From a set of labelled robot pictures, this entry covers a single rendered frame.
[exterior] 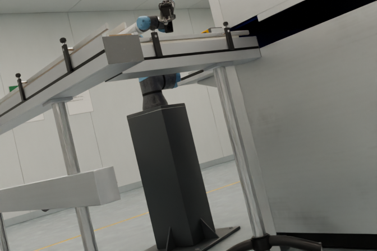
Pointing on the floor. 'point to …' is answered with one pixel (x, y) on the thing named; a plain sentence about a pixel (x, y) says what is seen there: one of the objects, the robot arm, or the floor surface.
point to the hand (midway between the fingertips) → (166, 21)
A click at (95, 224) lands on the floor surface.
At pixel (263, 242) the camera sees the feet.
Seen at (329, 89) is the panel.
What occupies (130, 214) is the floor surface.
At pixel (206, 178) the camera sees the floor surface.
